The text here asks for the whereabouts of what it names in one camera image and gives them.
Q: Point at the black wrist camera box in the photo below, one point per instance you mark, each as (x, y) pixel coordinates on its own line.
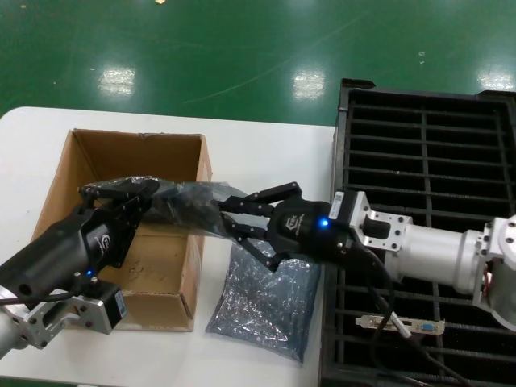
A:
(106, 306)
(340, 205)

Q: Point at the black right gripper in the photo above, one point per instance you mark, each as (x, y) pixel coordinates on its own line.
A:
(302, 234)

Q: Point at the open brown cardboard box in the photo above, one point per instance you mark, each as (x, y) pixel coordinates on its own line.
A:
(161, 258)

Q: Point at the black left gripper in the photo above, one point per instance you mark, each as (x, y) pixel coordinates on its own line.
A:
(68, 254)

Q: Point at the black slotted plastic container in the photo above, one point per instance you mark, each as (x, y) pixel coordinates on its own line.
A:
(403, 161)

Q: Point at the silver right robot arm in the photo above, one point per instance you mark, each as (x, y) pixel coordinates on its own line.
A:
(427, 250)

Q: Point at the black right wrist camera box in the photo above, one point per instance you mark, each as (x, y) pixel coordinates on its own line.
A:
(340, 205)

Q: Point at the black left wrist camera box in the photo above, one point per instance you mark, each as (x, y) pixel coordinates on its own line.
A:
(106, 306)

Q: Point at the grey antistatic plastic bag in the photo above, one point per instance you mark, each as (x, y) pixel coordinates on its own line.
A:
(262, 306)
(197, 191)

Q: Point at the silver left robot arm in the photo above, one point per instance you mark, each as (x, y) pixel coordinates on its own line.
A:
(44, 318)

